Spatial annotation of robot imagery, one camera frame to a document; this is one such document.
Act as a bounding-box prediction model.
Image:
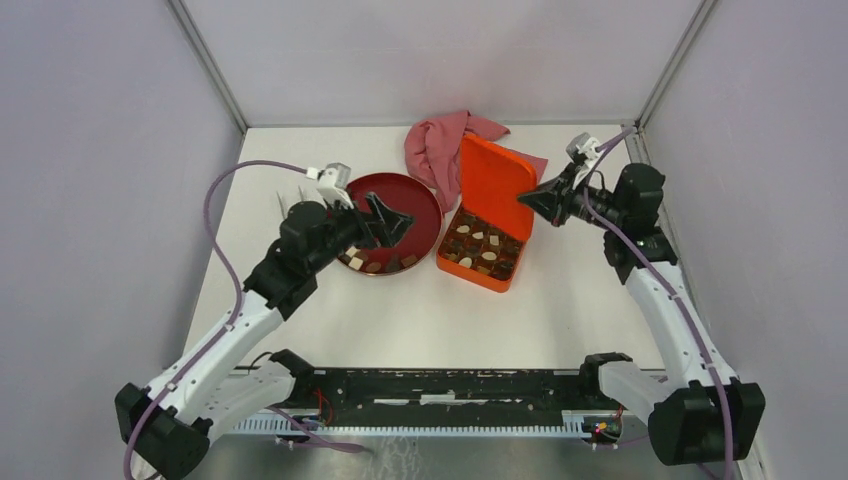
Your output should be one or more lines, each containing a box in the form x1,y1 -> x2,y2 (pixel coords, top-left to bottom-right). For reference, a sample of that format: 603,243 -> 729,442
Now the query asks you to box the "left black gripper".
309,191 -> 415,273

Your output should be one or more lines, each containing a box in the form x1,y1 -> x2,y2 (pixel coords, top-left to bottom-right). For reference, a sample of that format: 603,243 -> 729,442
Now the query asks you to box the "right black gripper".
517,162 -> 625,231

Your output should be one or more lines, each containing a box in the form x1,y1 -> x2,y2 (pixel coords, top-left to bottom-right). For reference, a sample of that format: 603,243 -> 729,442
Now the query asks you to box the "round dark red plate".
338,173 -> 443,276

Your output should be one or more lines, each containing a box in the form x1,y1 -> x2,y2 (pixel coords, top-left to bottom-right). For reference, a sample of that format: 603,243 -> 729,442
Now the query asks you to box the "orange box lid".
459,135 -> 539,241

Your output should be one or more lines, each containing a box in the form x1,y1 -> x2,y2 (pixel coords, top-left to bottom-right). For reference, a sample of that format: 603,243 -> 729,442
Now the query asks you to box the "orange chocolate box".
436,203 -> 526,293

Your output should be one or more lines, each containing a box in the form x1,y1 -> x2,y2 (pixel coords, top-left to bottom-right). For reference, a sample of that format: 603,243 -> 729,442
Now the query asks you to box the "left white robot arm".
115,192 -> 415,479

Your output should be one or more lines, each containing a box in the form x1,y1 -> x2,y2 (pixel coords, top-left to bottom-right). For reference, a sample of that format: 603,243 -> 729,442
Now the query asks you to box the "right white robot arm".
517,164 -> 766,466

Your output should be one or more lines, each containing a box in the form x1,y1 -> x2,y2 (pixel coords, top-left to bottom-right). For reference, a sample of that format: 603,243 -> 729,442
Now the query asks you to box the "pink cloth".
404,110 -> 511,212

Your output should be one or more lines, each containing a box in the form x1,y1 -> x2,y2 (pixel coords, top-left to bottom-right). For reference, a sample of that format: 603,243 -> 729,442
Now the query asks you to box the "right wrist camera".
566,132 -> 603,188

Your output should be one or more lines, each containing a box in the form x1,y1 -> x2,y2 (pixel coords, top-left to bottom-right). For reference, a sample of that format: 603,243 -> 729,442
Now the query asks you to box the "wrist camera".
566,132 -> 603,188
306,162 -> 355,209

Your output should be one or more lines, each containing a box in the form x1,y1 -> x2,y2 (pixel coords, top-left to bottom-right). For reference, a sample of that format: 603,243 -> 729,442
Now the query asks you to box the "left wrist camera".
306,162 -> 355,209

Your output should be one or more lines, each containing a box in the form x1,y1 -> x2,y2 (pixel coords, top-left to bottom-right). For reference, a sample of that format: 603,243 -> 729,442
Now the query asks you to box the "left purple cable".
122,160 -> 313,480

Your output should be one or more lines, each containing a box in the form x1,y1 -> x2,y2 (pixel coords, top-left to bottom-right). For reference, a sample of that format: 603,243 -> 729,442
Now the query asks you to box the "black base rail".
278,368 -> 619,427

